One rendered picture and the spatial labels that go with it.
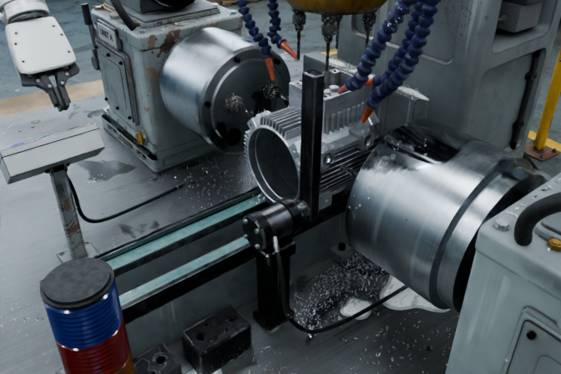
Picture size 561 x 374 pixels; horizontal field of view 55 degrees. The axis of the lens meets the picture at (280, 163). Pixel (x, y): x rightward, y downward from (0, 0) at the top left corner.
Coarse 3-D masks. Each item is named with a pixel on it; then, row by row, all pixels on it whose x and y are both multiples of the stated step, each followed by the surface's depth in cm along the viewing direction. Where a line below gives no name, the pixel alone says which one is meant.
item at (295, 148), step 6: (372, 114) 102; (252, 120) 100; (258, 120) 100; (366, 120) 102; (372, 120) 101; (378, 120) 102; (252, 126) 100; (366, 126) 102; (372, 126) 103; (294, 144) 92; (300, 144) 92; (294, 150) 93; (300, 150) 92; (294, 156) 93; (300, 156) 93; (252, 174) 106; (252, 180) 108
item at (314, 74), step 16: (304, 80) 78; (320, 80) 76; (304, 96) 79; (320, 96) 78; (304, 112) 80; (320, 112) 79; (304, 128) 81; (320, 128) 81; (304, 144) 83; (320, 144) 82; (304, 160) 84; (320, 160) 84; (304, 176) 86; (320, 176) 86; (304, 192) 87; (304, 208) 87
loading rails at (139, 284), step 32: (256, 192) 109; (192, 224) 101; (224, 224) 102; (320, 224) 104; (96, 256) 92; (128, 256) 93; (160, 256) 96; (192, 256) 101; (224, 256) 92; (320, 256) 109; (128, 288) 94; (160, 288) 85; (192, 288) 89; (224, 288) 94; (256, 288) 100; (128, 320) 83; (160, 320) 87; (192, 320) 92
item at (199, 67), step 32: (224, 32) 121; (192, 64) 114; (224, 64) 109; (256, 64) 114; (192, 96) 112; (224, 96) 112; (256, 96) 118; (288, 96) 125; (192, 128) 117; (224, 128) 116
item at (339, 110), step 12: (324, 72) 105; (336, 72) 105; (300, 84) 100; (336, 84) 106; (300, 96) 99; (324, 96) 96; (336, 96) 95; (348, 96) 97; (360, 96) 100; (324, 108) 95; (336, 108) 97; (348, 108) 99; (360, 108) 101; (324, 120) 96; (336, 120) 98; (348, 120) 100; (324, 132) 97
